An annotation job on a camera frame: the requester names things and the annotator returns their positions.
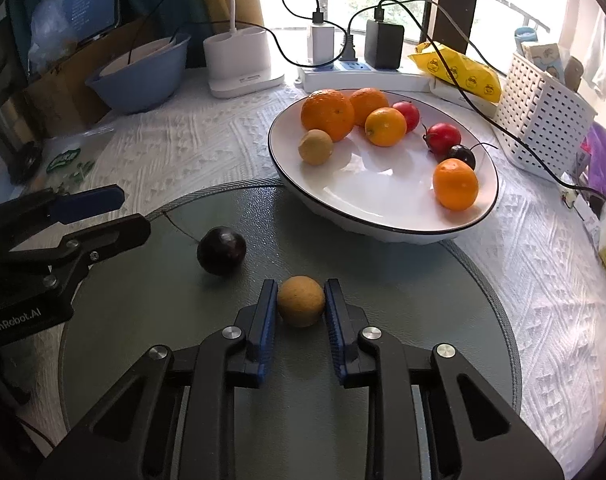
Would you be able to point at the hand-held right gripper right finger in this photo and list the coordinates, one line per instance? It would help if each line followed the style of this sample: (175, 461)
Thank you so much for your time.
(335, 335)

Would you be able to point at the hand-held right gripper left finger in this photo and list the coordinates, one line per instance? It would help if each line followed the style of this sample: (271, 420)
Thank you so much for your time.
(265, 335)

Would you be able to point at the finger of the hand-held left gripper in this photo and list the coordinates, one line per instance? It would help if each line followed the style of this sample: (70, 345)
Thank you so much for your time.
(90, 202)
(113, 235)

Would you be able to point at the small tan round fruit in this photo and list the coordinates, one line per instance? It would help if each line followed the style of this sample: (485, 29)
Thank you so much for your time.
(301, 301)
(315, 147)

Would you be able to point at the dark purple plum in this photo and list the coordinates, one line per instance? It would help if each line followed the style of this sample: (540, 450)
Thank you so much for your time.
(222, 251)

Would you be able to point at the white plate with dark rim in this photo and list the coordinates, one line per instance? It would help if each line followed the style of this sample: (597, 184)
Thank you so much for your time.
(383, 185)

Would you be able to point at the small orange mandarin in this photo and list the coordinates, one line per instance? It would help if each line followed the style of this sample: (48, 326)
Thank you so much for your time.
(455, 185)
(385, 127)

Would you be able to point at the small dark cherry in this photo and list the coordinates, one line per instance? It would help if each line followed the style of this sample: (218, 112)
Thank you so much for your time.
(462, 156)

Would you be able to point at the large orange mandarin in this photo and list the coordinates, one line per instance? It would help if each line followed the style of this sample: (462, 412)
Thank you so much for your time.
(369, 102)
(328, 115)

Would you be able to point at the small red round fruit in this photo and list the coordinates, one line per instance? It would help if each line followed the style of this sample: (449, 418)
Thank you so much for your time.
(444, 137)
(409, 115)

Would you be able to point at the clear bag with green label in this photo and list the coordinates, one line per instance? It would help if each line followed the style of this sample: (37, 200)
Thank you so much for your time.
(63, 157)

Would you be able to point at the round grey mat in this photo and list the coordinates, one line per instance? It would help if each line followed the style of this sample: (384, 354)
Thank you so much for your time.
(408, 300)

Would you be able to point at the brown cardboard box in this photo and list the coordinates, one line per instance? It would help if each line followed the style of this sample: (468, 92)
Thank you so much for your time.
(68, 90)

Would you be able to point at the blue bowl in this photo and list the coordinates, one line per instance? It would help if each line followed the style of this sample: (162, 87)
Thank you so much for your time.
(138, 90)

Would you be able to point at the beige inner bowl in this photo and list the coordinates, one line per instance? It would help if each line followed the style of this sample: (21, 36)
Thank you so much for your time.
(143, 57)

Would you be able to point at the crumpled clear plastic bag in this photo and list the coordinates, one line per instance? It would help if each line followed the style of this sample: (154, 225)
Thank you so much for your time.
(50, 30)

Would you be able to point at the white desk lamp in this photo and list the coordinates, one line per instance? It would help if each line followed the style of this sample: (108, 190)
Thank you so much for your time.
(238, 65)

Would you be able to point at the white textured tablecloth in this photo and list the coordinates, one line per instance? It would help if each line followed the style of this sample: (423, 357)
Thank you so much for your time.
(558, 335)

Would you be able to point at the white power strip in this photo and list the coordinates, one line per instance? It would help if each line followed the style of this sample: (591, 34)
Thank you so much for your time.
(363, 79)

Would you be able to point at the white flat packet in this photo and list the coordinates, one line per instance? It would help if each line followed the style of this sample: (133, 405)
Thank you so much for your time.
(448, 94)

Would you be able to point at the small white bear box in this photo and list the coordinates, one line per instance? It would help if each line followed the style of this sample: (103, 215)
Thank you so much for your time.
(578, 200)

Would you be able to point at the white charger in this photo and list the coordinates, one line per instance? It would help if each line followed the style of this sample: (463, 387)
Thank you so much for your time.
(321, 45)

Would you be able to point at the black power plug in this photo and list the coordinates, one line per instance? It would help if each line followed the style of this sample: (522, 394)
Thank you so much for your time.
(350, 50)

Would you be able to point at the yellow snack packet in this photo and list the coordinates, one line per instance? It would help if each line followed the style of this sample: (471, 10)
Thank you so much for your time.
(458, 72)

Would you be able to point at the black charger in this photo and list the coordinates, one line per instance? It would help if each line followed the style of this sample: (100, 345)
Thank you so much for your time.
(384, 45)

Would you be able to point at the white plastic basket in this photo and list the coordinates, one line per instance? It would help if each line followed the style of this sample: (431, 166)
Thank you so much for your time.
(543, 110)

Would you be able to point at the purple cloth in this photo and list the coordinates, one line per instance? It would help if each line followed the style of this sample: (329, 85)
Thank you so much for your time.
(605, 160)

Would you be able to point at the cartoon printed carton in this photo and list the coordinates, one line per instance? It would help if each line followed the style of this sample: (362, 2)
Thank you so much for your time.
(545, 57)

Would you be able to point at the blue bottle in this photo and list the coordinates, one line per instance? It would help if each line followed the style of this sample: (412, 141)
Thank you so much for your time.
(525, 40)

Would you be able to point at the hanging pale shirt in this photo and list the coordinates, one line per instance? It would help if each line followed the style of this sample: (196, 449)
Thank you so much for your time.
(603, 55)

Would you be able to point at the dark window frame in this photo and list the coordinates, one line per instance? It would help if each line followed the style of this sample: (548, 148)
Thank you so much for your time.
(455, 0)

